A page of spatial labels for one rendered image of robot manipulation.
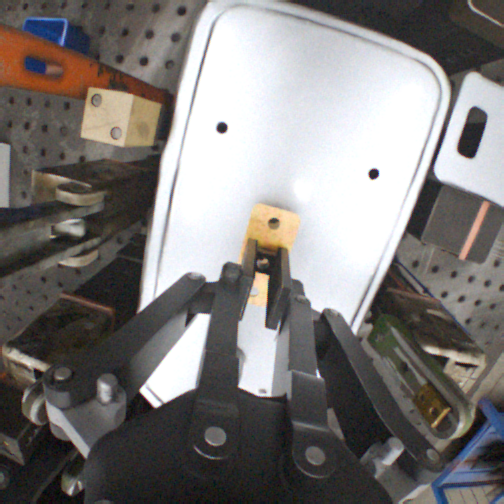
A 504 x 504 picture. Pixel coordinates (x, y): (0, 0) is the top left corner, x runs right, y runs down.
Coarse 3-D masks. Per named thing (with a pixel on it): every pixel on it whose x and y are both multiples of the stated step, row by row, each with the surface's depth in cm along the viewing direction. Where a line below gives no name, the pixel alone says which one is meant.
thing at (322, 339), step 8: (296, 280) 20; (296, 288) 19; (312, 312) 16; (320, 312) 17; (280, 320) 17; (320, 320) 16; (320, 328) 16; (320, 336) 16; (328, 336) 16; (320, 344) 16; (328, 344) 16
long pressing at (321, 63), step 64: (256, 0) 20; (192, 64) 21; (256, 64) 21; (320, 64) 21; (384, 64) 21; (192, 128) 23; (256, 128) 23; (320, 128) 23; (384, 128) 22; (192, 192) 25; (256, 192) 25; (320, 192) 24; (384, 192) 24; (192, 256) 27; (320, 256) 26; (384, 256) 26; (256, 320) 29; (192, 384) 33; (256, 384) 32
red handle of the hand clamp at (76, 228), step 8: (0, 208) 17; (8, 208) 17; (16, 208) 18; (56, 224) 19; (64, 224) 19; (72, 224) 19; (80, 224) 20; (56, 232) 19; (64, 232) 19; (72, 232) 20; (80, 232) 20
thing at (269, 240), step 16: (256, 208) 23; (272, 208) 22; (256, 224) 23; (288, 224) 23; (272, 240) 23; (288, 240) 23; (240, 256) 24; (272, 256) 23; (256, 272) 24; (256, 304) 25
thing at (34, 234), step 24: (0, 216) 14; (24, 216) 15; (48, 216) 16; (72, 216) 18; (0, 240) 13; (24, 240) 16; (48, 240) 18; (72, 240) 20; (96, 240) 22; (0, 264) 14; (24, 264) 15; (48, 264) 17; (0, 288) 14
